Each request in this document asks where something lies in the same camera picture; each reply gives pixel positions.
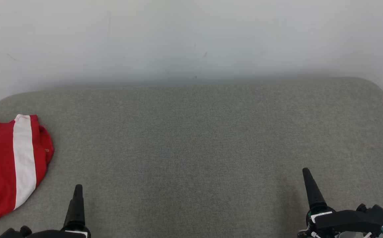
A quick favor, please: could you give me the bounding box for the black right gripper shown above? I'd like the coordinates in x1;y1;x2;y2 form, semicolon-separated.
299;168;375;238

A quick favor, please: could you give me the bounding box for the grey fabric sofa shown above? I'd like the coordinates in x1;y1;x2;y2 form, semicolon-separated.
0;77;383;238

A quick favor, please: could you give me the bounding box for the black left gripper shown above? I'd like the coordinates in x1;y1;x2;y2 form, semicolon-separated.
26;184;91;238

